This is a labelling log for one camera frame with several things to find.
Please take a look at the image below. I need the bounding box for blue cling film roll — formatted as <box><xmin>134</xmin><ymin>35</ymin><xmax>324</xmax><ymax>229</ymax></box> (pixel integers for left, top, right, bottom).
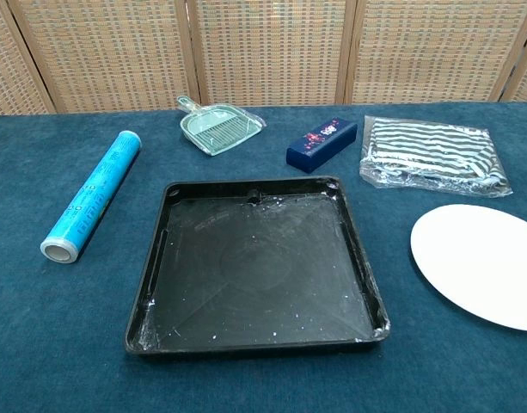
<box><xmin>40</xmin><ymin>130</ymin><xmax>143</xmax><ymax>263</ymax></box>

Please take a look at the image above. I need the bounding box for woven rattan folding screen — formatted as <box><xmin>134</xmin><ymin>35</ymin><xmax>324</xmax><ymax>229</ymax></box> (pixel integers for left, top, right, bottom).
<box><xmin>0</xmin><ymin>0</ymin><xmax>527</xmax><ymax>116</ymax></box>

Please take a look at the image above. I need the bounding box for black square tray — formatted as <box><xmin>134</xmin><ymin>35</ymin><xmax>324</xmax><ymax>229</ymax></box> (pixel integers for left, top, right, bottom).
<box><xmin>124</xmin><ymin>175</ymin><xmax>392</xmax><ymax>356</ymax></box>

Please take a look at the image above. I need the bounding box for white round plate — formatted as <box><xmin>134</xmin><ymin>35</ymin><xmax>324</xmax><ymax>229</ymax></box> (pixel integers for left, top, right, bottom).
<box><xmin>410</xmin><ymin>203</ymin><xmax>527</xmax><ymax>333</ymax></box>

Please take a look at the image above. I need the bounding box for striped cloth in plastic bag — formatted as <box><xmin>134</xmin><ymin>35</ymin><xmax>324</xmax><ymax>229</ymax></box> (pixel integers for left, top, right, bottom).
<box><xmin>358</xmin><ymin>114</ymin><xmax>514</xmax><ymax>198</ymax></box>

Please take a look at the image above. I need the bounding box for blue table cloth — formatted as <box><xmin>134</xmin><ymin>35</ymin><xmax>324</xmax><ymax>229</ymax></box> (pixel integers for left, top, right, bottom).
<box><xmin>0</xmin><ymin>101</ymin><xmax>527</xmax><ymax>413</ymax></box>

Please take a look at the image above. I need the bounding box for dark blue printed box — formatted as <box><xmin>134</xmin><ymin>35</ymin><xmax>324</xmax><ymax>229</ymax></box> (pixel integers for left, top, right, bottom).
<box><xmin>285</xmin><ymin>120</ymin><xmax>358</xmax><ymax>176</ymax></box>

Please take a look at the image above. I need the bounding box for green dustpan in plastic bag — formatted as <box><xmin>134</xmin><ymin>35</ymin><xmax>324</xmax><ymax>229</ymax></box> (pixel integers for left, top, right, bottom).
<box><xmin>176</xmin><ymin>95</ymin><xmax>267</xmax><ymax>157</ymax></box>

